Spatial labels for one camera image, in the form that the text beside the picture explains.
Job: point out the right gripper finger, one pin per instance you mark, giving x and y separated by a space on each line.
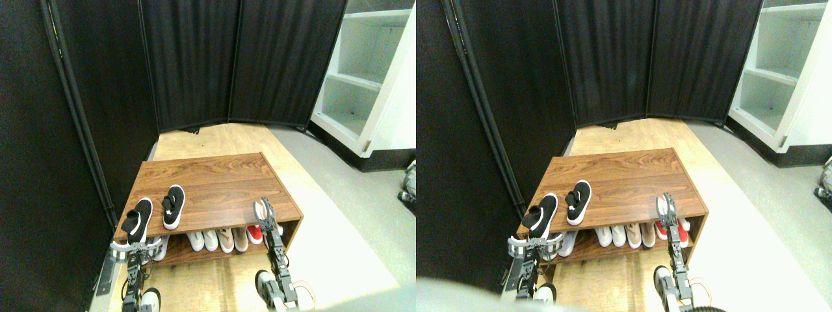
260 212
674 213
662 208
272 217

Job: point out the white shelf unit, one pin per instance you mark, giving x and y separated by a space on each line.
364 65
780 58

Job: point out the beige shoe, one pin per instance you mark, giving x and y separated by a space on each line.
240 240
633 236
225 242
648 234

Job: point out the black shoe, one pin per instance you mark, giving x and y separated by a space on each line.
140 218
578 203
174 208
541 214

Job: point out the black curtain stand pole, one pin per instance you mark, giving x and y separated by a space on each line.
75 97
482 97

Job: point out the brown shoe rack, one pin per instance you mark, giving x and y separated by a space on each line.
221 188
624 182

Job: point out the grey machine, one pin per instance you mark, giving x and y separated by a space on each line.
409 188
825 185

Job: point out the white shoe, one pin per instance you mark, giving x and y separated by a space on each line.
619 236
571 247
195 242
211 240
604 236
166 249

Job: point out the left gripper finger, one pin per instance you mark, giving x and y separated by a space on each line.
153 246
552 242
122 247
520 244

